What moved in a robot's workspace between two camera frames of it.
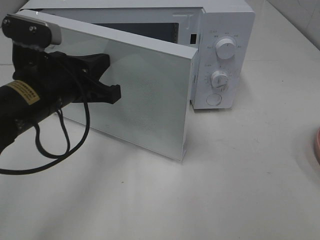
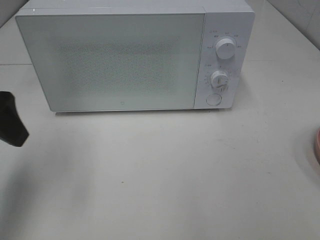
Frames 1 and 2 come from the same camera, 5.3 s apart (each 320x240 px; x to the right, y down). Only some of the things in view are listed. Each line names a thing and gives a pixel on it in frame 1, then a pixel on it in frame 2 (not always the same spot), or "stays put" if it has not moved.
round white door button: x=214 y=99 stays put
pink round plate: x=317 y=144 stays put
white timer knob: x=219 y=80 stays put
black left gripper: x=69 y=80 -> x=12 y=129
